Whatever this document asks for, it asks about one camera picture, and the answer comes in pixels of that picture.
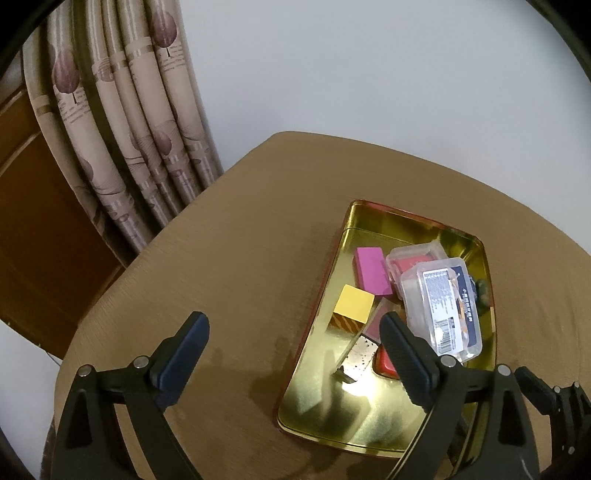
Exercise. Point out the small clear box red contents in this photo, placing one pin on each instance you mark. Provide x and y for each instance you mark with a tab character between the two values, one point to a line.
415	258

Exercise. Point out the red rounded box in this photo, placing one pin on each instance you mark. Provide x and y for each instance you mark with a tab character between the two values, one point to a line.
385	364

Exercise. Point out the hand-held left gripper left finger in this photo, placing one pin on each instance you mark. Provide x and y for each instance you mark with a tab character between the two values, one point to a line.
184	355

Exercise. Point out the magenta block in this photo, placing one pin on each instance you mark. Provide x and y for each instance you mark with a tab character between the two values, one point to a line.
371	270

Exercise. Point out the beige patterned curtain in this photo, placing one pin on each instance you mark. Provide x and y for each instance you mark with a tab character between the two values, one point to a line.
138	115

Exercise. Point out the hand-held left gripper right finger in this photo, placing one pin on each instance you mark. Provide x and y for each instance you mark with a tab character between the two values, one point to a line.
401	350

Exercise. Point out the yellow block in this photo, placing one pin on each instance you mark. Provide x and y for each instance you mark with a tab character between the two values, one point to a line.
353	302

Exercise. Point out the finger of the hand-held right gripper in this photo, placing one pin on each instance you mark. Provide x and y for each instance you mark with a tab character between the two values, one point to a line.
535	390

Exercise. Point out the clear plastic box blue label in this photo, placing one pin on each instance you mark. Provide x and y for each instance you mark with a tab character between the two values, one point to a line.
443	300

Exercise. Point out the gold and red lipstick box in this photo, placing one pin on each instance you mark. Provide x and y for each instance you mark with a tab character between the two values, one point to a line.
362	355

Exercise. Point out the brown wooden door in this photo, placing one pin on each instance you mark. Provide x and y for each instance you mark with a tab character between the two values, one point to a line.
37	230

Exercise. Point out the red tin box gold interior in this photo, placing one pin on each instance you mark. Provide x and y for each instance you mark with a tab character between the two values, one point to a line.
323	392

